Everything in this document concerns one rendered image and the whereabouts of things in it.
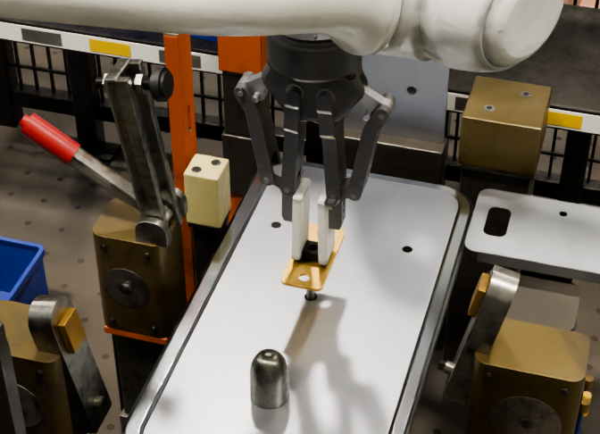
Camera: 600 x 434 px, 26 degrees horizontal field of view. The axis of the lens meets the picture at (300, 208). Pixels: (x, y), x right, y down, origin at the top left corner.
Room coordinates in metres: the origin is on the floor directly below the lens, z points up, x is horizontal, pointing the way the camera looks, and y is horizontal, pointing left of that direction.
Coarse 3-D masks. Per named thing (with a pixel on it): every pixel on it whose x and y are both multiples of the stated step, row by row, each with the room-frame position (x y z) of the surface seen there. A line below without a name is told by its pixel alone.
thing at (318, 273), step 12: (312, 228) 0.91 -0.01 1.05; (312, 240) 0.89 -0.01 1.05; (336, 240) 0.89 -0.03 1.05; (312, 252) 0.86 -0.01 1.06; (336, 252) 0.87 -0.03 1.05; (288, 264) 0.86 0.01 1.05; (300, 264) 0.86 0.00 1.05; (312, 264) 0.86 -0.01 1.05; (288, 276) 0.84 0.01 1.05; (300, 276) 0.85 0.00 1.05; (312, 276) 0.84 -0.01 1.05; (324, 276) 0.84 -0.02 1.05; (312, 288) 0.83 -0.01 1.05
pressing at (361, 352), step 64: (256, 192) 1.02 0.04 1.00; (320, 192) 1.02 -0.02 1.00; (384, 192) 1.02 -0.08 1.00; (448, 192) 1.03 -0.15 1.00; (256, 256) 0.93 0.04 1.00; (384, 256) 0.93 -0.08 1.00; (448, 256) 0.93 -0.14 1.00; (192, 320) 0.84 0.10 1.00; (256, 320) 0.84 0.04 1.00; (320, 320) 0.84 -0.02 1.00; (384, 320) 0.84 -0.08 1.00; (192, 384) 0.76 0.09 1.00; (320, 384) 0.76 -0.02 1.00; (384, 384) 0.76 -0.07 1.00
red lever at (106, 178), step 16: (32, 128) 0.93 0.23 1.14; (48, 128) 0.94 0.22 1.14; (48, 144) 0.93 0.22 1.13; (64, 144) 0.93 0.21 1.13; (64, 160) 0.92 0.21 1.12; (80, 160) 0.92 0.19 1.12; (96, 160) 0.93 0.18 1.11; (96, 176) 0.92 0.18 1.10; (112, 176) 0.92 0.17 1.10; (112, 192) 0.91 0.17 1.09; (128, 192) 0.91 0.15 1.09
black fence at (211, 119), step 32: (576, 0) 1.36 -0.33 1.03; (0, 64) 1.56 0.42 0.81; (32, 64) 1.56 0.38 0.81; (64, 64) 1.55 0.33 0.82; (0, 96) 1.56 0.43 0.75; (32, 96) 1.55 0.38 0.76; (64, 96) 1.55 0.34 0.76; (160, 128) 1.50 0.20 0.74; (224, 128) 1.47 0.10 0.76; (448, 128) 1.39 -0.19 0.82; (448, 160) 1.40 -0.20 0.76; (544, 192) 1.35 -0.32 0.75
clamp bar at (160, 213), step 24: (120, 72) 0.91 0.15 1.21; (144, 72) 0.93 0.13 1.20; (168, 72) 0.91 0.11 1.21; (120, 96) 0.90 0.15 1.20; (144, 96) 0.92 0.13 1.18; (168, 96) 0.90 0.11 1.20; (120, 120) 0.90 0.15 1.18; (144, 120) 0.92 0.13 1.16; (144, 144) 0.89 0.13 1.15; (144, 168) 0.89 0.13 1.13; (168, 168) 0.92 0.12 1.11; (144, 192) 0.89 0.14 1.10; (168, 192) 0.92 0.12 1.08; (144, 216) 0.89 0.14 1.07
